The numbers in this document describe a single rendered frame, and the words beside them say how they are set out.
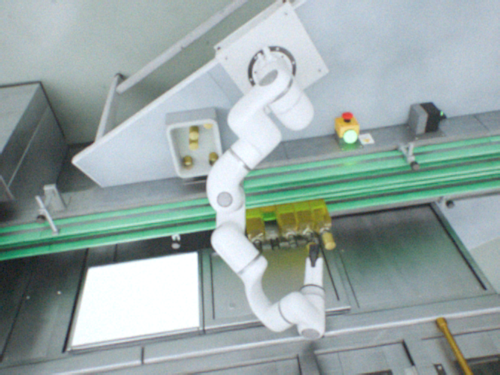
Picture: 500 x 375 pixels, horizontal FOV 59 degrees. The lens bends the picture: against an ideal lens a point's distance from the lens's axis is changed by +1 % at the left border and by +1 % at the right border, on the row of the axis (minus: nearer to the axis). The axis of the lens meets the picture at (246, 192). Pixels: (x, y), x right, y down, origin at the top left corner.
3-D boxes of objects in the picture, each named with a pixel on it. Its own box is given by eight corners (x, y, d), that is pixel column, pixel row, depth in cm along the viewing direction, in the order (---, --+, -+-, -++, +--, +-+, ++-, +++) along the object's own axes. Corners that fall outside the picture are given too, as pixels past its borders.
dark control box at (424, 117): (406, 122, 165) (415, 135, 159) (409, 103, 160) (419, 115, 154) (428, 119, 165) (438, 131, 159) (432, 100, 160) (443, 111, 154)
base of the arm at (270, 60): (240, 56, 134) (249, 76, 122) (277, 34, 132) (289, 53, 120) (263, 96, 143) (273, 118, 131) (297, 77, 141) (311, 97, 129)
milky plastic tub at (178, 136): (178, 165, 166) (178, 179, 159) (165, 113, 151) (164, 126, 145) (223, 158, 166) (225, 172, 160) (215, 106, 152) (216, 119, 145)
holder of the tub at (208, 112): (181, 175, 170) (181, 187, 164) (166, 113, 152) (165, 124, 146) (225, 169, 170) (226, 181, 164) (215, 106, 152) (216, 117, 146)
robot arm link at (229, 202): (233, 148, 126) (196, 182, 127) (227, 145, 112) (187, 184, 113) (265, 183, 126) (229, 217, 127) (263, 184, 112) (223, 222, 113)
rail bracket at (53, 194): (60, 202, 167) (45, 245, 150) (42, 167, 156) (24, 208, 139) (73, 200, 167) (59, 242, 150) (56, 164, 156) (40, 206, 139)
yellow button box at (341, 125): (333, 132, 165) (338, 143, 159) (334, 115, 160) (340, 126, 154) (352, 130, 165) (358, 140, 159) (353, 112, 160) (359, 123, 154)
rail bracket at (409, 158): (394, 149, 157) (408, 171, 146) (396, 131, 152) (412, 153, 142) (405, 147, 157) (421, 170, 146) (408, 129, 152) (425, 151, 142)
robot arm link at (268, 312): (263, 248, 121) (315, 305, 121) (236, 268, 129) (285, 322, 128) (250, 263, 114) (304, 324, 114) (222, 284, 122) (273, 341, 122)
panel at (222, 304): (88, 271, 165) (68, 355, 139) (85, 265, 163) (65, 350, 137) (324, 236, 167) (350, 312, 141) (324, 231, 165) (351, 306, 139)
